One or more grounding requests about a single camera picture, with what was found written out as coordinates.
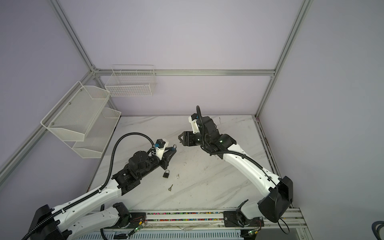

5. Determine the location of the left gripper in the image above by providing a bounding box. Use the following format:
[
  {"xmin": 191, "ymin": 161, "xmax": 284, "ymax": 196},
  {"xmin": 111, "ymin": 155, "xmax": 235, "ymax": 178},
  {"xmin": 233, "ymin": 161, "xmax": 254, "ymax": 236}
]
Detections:
[{"xmin": 137, "ymin": 146, "xmax": 176, "ymax": 180}]

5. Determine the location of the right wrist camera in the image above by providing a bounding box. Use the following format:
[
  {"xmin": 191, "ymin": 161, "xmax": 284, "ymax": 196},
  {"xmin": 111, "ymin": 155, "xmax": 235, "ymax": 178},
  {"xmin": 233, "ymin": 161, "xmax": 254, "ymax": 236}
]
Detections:
[{"xmin": 188, "ymin": 113, "xmax": 200, "ymax": 134}]

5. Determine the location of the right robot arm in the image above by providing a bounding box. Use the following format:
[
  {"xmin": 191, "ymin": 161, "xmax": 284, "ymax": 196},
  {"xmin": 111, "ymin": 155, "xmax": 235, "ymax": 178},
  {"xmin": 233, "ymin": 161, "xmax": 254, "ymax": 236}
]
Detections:
[{"xmin": 179, "ymin": 114, "xmax": 293, "ymax": 226}]

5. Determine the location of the upper white mesh shelf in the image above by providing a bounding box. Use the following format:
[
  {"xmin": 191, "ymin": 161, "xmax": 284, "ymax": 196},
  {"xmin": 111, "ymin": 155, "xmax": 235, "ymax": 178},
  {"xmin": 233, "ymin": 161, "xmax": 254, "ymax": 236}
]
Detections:
[{"xmin": 41, "ymin": 82, "xmax": 111, "ymax": 142}]

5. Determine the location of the black padlock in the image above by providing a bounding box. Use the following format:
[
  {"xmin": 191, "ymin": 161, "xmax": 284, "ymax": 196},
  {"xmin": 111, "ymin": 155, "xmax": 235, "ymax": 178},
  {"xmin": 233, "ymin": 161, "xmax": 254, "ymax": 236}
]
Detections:
[{"xmin": 163, "ymin": 170, "xmax": 170, "ymax": 179}]

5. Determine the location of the white wire basket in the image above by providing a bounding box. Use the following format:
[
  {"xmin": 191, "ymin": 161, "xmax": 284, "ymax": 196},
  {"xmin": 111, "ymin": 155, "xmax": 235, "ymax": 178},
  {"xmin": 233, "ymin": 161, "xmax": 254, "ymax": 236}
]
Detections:
[{"xmin": 105, "ymin": 65, "xmax": 157, "ymax": 97}]

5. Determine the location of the lower white mesh shelf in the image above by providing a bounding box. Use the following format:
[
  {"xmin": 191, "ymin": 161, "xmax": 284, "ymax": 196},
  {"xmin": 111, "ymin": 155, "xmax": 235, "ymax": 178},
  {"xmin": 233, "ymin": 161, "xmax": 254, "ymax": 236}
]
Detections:
[{"xmin": 72, "ymin": 108, "xmax": 121, "ymax": 159}]

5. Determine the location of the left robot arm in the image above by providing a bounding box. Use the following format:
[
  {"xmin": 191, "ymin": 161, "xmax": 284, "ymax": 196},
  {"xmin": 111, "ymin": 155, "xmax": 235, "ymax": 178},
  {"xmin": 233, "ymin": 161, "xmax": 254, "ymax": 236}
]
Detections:
[{"xmin": 23, "ymin": 146, "xmax": 177, "ymax": 240}]

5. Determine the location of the white mesh shelf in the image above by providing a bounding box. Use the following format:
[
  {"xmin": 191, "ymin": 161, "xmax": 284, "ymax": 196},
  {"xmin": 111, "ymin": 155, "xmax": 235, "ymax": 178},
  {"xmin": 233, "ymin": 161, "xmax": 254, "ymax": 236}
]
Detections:
[
  {"xmin": 41, "ymin": 82, "xmax": 111, "ymax": 142},
  {"xmin": 72, "ymin": 108, "xmax": 121, "ymax": 159}
]

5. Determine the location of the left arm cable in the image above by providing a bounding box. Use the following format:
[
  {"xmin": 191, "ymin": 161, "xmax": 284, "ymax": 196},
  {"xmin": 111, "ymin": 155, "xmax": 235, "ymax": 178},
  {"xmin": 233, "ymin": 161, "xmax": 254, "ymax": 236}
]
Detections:
[{"xmin": 20, "ymin": 132, "xmax": 155, "ymax": 240}]

